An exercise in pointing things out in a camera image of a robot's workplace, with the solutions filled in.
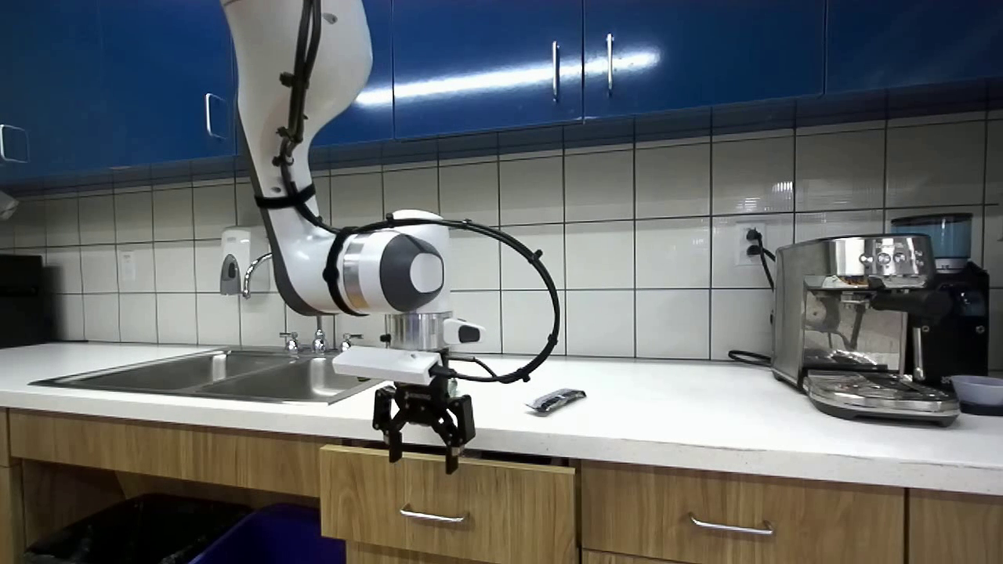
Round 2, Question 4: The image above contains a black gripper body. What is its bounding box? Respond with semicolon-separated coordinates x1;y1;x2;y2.
369;379;480;436

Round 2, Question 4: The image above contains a wooden pull-out drawer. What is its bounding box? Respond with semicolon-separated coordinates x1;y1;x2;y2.
317;442;581;564

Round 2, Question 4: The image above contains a wide wooden drawer front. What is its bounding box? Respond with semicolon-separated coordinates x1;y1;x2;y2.
575;460;910;564

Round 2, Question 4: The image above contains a narrow wooden drawer front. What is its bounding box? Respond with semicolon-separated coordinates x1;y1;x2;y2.
905;484;1003;564

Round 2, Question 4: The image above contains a black utility knife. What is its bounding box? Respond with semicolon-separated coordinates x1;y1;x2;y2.
526;386;588;415

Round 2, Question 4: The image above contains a blue waste bin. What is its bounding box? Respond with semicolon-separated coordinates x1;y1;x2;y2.
185;500;324;564

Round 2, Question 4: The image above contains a stainless steel sink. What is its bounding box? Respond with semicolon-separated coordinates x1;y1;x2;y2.
29;344;386;406

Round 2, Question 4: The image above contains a curved metal faucet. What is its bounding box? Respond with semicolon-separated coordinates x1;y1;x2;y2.
240;248;328;356

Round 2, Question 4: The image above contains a wooden under-sink panel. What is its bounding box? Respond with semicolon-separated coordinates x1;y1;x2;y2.
5;406;326;498

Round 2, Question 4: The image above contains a black waste bin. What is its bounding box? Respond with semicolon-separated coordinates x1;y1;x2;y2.
23;493;255;564

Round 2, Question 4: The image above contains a dark countertop appliance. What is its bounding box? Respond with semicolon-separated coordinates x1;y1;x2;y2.
0;249;59;350

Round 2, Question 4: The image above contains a stainless espresso machine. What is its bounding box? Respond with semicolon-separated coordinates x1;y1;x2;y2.
769;230;963;430

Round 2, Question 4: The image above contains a black coffee grinder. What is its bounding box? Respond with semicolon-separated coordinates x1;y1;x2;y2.
890;211;992;388

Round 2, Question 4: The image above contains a grey blue bowl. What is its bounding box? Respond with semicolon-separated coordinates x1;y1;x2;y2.
942;372;1003;415

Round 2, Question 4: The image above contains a white wrist mount plate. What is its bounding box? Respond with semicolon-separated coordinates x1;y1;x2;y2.
328;344;441;386

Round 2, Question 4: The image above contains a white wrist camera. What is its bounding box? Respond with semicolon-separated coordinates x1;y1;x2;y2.
441;320;485;350

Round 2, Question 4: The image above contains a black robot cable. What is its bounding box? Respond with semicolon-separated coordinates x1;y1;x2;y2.
255;0;565;386

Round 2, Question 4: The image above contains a white wall soap dispenser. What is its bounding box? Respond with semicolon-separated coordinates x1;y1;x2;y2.
216;225;263;298

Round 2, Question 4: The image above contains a metal handle of wide drawer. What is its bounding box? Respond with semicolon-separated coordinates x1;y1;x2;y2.
685;509;777;542

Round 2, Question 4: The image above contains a black wall plug cable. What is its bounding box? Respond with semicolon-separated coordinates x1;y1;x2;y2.
728;225;780;368

